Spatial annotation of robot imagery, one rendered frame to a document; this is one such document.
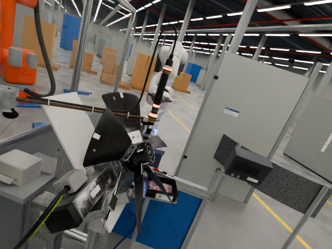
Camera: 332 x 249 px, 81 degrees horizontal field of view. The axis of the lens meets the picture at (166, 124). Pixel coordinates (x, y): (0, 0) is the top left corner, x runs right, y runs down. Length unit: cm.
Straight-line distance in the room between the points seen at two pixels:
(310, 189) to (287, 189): 22
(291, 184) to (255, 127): 82
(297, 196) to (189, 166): 140
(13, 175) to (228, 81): 243
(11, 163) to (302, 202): 270
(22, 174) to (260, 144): 273
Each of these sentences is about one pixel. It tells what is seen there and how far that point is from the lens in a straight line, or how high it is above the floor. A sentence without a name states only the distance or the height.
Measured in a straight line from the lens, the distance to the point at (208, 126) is 287.
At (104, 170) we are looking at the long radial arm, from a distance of 92.
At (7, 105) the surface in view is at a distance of 91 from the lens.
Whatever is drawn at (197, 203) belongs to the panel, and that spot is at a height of 71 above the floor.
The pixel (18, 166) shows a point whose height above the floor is 97.
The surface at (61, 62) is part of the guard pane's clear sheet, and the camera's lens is 150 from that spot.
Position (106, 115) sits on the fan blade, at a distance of 75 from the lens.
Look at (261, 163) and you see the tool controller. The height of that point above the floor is 123.
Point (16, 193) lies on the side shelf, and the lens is 123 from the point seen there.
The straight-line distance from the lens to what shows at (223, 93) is 280.
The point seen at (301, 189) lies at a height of 81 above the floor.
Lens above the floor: 166
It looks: 18 degrees down
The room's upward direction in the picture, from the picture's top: 18 degrees clockwise
